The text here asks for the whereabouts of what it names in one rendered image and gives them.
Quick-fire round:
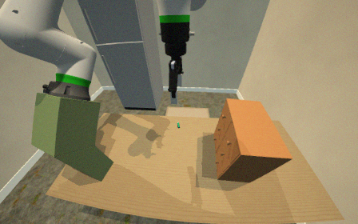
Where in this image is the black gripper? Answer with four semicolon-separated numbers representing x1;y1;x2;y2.
165;43;186;104

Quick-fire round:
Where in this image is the orange chest of drawers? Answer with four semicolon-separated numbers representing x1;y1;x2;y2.
217;98;293;182

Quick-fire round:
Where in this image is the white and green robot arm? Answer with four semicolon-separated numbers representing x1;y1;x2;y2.
0;0;206;101

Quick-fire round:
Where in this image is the brown wooden drawer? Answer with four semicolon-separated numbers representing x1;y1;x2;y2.
213;128;220;152
221;101;232;133
215;147;223;177
217;117;225;144
225;123;240;164
220;138;230;172

